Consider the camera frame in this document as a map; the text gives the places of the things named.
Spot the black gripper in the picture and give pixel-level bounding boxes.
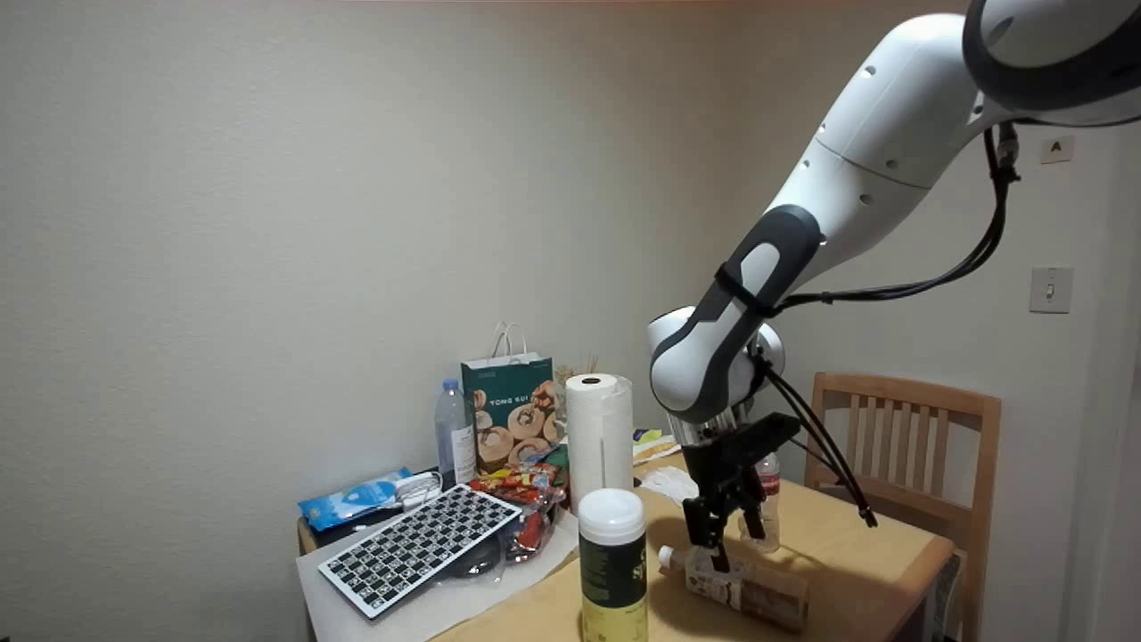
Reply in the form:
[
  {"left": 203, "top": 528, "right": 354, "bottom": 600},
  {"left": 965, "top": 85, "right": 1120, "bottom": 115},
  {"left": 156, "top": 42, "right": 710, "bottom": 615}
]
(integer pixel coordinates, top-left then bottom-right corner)
[{"left": 676, "top": 437, "right": 771, "bottom": 556}]

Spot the small clear water bottle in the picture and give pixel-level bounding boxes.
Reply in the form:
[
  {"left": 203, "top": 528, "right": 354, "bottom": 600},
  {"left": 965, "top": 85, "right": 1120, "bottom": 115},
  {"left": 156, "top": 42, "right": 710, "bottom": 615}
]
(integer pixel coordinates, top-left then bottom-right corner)
[{"left": 751, "top": 451, "right": 784, "bottom": 545}]

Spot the tall clear water bottle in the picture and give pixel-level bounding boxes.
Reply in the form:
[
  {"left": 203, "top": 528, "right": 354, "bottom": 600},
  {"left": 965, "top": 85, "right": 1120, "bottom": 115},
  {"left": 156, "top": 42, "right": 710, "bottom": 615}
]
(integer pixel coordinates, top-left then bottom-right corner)
[{"left": 432, "top": 374, "right": 476, "bottom": 494}]

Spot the white plastic bag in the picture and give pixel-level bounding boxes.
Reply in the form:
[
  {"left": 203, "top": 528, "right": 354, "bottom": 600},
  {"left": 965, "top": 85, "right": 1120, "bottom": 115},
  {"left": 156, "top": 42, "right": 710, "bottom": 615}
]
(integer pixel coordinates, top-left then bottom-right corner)
[{"left": 637, "top": 464, "right": 702, "bottom": 509}]

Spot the yellow snack package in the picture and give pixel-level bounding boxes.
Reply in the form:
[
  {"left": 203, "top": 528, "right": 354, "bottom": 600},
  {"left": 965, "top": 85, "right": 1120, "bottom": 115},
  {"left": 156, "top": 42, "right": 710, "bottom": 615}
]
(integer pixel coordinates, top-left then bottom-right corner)
[{"left": 631, "top": 425, "right": 692, "bottom": 471}]

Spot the wipes canister white lid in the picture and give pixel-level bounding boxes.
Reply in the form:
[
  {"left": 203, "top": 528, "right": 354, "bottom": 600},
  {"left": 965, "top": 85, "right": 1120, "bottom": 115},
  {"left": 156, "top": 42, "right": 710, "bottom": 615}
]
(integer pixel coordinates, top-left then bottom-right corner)
[{"left": 572, "top": 485, "right": 653, "bottom": 642}]

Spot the white paper towel roll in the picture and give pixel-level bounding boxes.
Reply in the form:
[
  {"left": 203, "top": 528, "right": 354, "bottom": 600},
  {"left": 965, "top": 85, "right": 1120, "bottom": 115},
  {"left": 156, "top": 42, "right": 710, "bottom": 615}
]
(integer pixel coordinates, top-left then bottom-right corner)
[{"left": 564, "top": 370, "right": 637, "bottom": 509}]

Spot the red snack package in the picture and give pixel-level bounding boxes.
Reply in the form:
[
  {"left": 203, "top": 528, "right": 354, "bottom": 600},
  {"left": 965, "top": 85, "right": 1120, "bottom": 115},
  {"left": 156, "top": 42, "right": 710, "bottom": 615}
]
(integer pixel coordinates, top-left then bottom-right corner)
[{"left": 462, "top": 466, "right": 570, "bottom": 564}]

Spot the wooden chair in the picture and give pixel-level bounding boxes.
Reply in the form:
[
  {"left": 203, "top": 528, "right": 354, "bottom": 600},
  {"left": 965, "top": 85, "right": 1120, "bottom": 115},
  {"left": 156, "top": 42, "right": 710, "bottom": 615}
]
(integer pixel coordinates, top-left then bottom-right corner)
[{"left": 802, "top": 370, "right": 1004, "bottom": 642}]

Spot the green paper gift bag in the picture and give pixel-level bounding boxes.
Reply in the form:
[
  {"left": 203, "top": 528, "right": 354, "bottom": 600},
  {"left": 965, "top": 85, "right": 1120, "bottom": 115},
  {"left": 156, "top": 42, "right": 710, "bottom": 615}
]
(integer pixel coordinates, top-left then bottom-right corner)
[{"left": 456, "top": 317, "right": 558, "bottom": 479}]

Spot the black keyboard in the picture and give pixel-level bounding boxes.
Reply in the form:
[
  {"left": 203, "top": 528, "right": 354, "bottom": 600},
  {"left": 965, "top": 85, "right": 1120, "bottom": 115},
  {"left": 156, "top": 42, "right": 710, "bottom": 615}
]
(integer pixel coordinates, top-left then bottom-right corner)
[{"left": 313, "top": 482, "right": 526, "bottom": 625}]

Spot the blue plastic package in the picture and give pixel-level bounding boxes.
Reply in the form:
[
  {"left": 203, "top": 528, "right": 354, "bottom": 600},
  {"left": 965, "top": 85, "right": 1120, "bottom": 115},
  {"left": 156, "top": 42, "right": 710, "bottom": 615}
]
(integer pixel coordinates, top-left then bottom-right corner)
[{"left": 296, "top": 466, "right": 443, "bottom": 538}]

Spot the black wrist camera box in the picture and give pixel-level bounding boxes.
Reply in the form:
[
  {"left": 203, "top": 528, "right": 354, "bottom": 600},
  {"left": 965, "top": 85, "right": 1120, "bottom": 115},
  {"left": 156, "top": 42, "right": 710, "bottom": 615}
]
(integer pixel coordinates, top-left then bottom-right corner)
[{"left": 710, "top": 412, "right": 807, "bottom": 464}]

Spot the white wall light switch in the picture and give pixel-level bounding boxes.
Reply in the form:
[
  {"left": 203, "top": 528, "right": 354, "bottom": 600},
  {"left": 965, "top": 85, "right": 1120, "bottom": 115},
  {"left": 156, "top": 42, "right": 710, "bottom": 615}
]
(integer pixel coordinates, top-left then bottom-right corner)
[{"left": 1026, "top": 263, "right": 1076, "bottom": 317}]

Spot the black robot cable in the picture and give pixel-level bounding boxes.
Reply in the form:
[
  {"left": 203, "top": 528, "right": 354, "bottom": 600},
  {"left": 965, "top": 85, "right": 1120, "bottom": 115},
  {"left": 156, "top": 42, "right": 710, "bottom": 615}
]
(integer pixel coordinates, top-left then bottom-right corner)
[{"left": 746, "top": 122, "right": 1026, "bottom": 532}]

